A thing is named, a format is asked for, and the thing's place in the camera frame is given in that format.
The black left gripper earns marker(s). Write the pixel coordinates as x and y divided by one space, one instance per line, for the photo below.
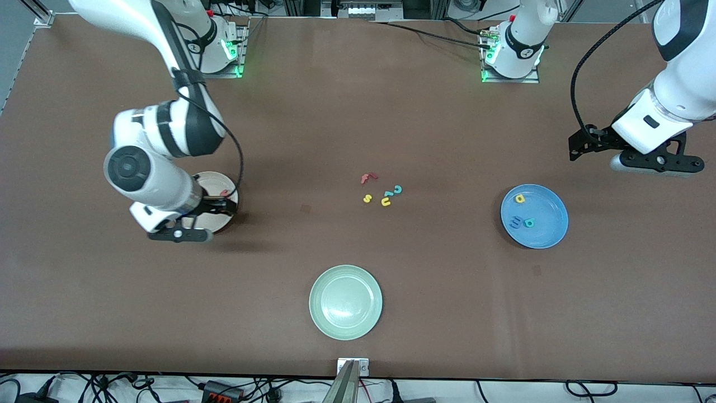
599 140

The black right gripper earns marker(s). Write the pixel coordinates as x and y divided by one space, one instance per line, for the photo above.
211 205

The blue foam letter m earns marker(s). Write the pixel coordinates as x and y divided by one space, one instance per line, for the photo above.
514 223

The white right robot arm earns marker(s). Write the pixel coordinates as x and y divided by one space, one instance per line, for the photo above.
145 173

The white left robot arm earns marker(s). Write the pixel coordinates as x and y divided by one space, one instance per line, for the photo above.
682 89

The light brown plate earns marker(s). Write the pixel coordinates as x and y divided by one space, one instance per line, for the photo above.
215 182

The blue plate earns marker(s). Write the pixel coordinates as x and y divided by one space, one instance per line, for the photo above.
542 224

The red foam letter f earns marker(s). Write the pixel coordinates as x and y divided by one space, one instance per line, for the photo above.
366 178

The pale green plate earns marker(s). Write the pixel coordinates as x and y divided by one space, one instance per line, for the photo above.
345 302

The black orange power strip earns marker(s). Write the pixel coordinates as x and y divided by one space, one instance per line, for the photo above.
221 392

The silver equipment box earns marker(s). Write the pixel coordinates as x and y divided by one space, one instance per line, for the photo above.
372 11

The black power adapter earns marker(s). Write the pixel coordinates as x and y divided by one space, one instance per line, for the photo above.
36 399

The right black camera mount bracket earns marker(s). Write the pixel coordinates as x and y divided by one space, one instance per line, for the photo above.
165 235

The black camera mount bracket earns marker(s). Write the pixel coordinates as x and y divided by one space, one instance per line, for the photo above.
165 235
679 162

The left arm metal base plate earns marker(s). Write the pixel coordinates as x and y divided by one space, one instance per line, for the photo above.
531 80

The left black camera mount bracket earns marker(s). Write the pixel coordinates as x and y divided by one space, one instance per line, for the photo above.
679 162

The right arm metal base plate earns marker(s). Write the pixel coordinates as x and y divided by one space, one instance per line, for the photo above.
235 71

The small metal table bracket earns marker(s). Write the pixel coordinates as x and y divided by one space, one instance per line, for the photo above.
363 366

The aluminium camera pole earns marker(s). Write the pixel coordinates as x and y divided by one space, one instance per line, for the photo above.
342 389

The metal corner bracket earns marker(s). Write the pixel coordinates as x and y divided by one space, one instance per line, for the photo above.
43 21

